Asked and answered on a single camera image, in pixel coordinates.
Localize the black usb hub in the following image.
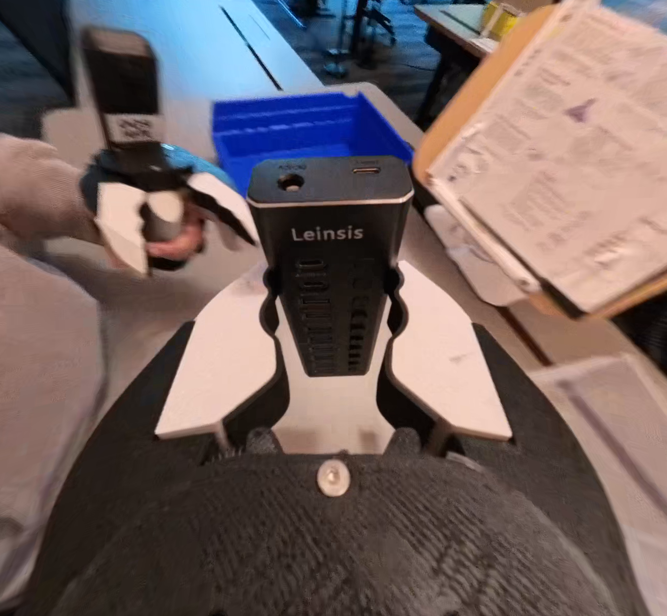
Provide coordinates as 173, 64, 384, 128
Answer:
246, 156, 416, 378

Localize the person's left forearm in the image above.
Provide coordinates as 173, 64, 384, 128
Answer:
0, 133, 101, 258

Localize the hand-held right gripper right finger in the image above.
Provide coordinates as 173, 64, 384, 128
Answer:
376, 260, 514, 442

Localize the wooden clipboard with papers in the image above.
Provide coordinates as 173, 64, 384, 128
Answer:
414, 1, 667, 321

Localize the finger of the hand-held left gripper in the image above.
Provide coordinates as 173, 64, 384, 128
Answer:
187, 172, 260, 253
95, 182, 152, 277

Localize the wooden desk with black legs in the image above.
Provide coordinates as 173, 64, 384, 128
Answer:
414, 3, 502, 124

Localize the person's left hand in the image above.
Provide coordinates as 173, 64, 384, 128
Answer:
146, 206, 205, 262

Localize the black chair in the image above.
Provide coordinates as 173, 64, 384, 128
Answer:
0, 0, 77, 107

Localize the blue plastic bin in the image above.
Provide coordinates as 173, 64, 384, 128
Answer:
211, 91, 416, 197

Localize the yellow box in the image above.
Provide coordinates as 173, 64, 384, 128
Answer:
482, 1, 523, 39

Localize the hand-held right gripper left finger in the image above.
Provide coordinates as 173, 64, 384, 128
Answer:
155, 261, 291, 442

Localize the person's beige hoodie torso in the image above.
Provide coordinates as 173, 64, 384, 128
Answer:
0, 246, 109, 609

